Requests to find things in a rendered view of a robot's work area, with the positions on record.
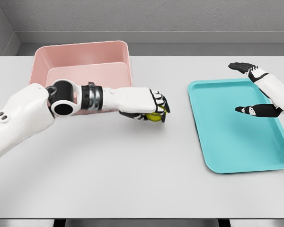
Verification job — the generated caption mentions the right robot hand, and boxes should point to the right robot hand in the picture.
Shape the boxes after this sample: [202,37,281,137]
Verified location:
[228,62,284,118]

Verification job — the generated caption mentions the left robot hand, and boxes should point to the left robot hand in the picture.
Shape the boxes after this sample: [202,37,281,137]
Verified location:
[118,87,171,123]

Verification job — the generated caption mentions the yellow tennis ball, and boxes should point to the yellow tennis ball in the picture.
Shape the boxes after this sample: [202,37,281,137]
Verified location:
[145,106,167,123]

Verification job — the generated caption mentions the blue tray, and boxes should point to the blue tray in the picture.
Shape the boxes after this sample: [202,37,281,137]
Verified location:
[187,78,284,175]

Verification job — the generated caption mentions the pink basket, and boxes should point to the pink basket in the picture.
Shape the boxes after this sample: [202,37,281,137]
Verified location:
[28,40,133,116]

